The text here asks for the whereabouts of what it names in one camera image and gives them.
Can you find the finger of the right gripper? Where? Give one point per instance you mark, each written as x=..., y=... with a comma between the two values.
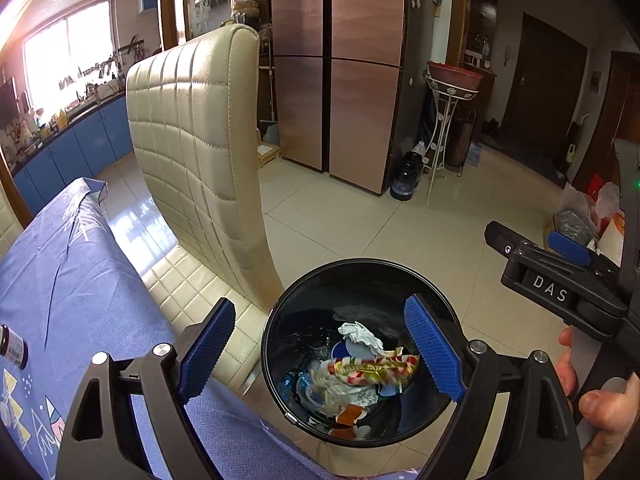
x=582, y=256
x=542, y=276

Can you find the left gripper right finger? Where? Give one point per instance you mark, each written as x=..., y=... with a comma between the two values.
x=537, y=438

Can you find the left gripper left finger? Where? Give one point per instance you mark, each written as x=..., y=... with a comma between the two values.
x=102, y=439

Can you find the brown medicine bottle white cap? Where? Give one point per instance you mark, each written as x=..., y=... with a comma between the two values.
x=13, y=347

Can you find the red yellow checkered wrapper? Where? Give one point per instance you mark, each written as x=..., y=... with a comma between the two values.
x=393, y=370

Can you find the blue white paper cup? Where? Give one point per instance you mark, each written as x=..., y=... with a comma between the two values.
x=317, y=389

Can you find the orange paper carton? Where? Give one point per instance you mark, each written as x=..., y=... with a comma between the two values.
x=349, y=425

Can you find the white tissue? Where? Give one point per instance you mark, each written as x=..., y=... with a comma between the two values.
x=357, y=333

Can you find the black round trash bin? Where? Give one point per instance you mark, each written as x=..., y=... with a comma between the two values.
x=372, y=292

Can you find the right human hand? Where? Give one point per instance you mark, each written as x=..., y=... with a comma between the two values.
x=614, y=415

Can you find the plastic bags pile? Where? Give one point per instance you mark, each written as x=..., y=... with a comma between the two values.
x=597, y=223

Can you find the blue patterned tablecloth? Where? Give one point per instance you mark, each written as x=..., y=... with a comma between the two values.
x=70, y=292

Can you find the dark plastic jug on floor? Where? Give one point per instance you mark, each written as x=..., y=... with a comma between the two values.
x=407, y=176

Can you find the dark red flower pot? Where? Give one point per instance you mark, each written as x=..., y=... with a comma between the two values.
x=455, y=76

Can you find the white metal plant stand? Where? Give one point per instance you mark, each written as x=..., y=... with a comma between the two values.
x=446, y=98

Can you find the cream chair far middle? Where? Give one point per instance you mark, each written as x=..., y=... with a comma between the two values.
x=10, y=227

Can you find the cream chair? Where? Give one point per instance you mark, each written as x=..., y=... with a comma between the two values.
x=10, y=227
x=192, y=119

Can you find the pink copper refrigerator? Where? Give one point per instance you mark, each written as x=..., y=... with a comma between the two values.
x=337, y=65

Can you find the blue kitchen cabinets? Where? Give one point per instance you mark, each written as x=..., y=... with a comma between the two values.
x=93, y=142

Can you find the cream chair right side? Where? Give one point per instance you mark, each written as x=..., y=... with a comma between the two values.
x=192, y=119

